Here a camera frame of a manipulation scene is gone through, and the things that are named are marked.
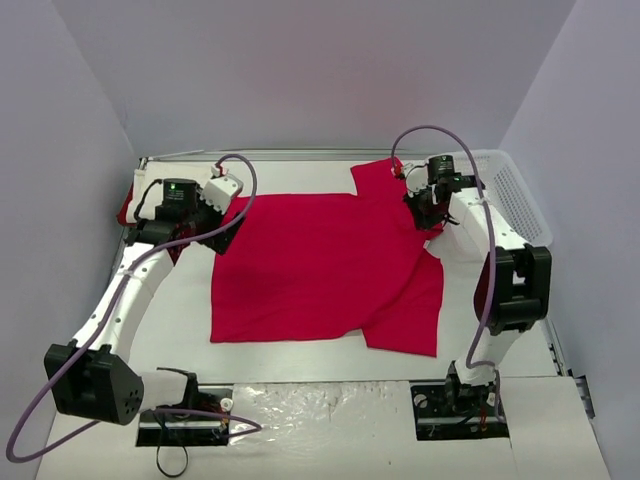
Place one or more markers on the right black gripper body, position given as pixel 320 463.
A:
pixel 422 210

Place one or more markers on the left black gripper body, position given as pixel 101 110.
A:
pixel 220 232

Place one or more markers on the red t shirt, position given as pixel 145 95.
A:
pixel 121 216
pixel 306 267

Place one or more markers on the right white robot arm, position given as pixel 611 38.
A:
pixel 512 293

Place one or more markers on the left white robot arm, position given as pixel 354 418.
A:
pixel 90 375

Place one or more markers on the red folded t shirt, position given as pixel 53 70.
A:
pixel 121 216

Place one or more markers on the white plastic basket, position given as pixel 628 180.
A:
pixel 514 210

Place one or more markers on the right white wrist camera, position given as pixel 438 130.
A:
pixel 414 176

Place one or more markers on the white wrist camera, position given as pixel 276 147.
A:
pixel 219 192
pixel 414 176

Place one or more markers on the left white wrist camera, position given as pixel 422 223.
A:
pixel 219 192

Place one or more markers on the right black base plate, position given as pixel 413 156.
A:
pixel 438 418

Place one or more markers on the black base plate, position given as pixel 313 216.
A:
pixel 182 430
pixel 438 418

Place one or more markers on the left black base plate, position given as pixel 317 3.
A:
pixel 182 430

